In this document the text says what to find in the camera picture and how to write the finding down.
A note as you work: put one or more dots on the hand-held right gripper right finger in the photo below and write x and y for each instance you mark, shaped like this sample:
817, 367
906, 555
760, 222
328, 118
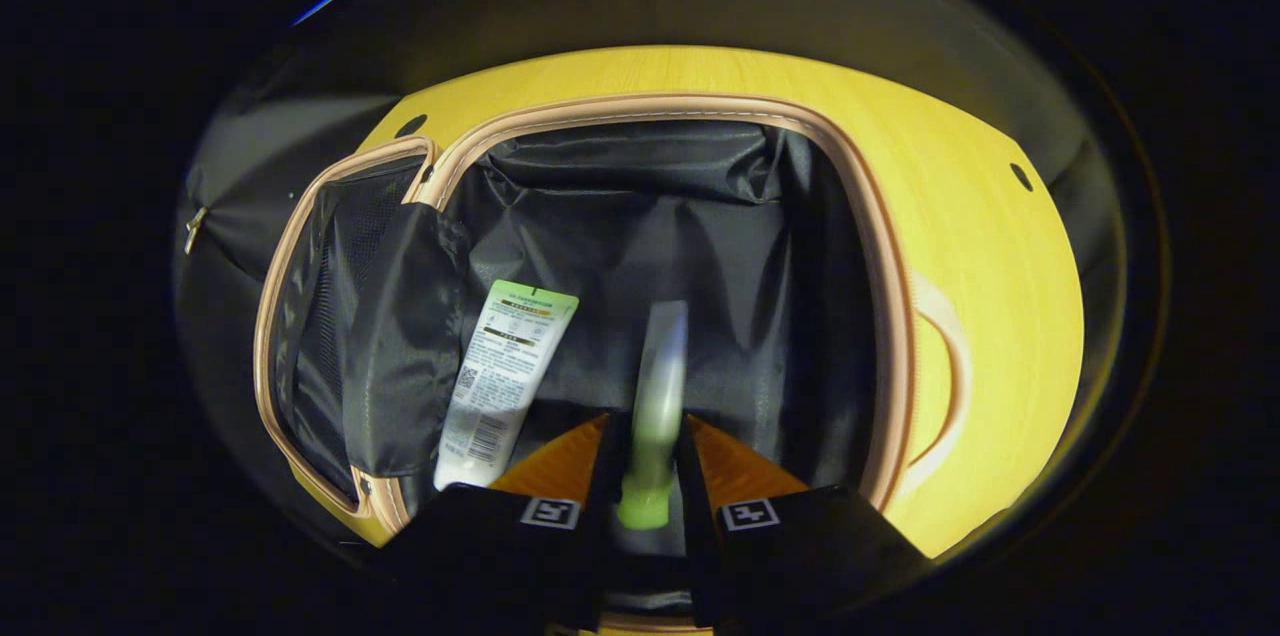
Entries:
760, 556

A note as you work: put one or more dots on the large white cream tube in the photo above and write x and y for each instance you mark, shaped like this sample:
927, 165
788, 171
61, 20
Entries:
505, 366

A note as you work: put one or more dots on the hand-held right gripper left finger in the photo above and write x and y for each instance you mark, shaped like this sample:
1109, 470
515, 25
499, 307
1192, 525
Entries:
560, 556

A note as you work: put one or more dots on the small green-capped cream tube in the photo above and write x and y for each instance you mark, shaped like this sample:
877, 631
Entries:
657, 396

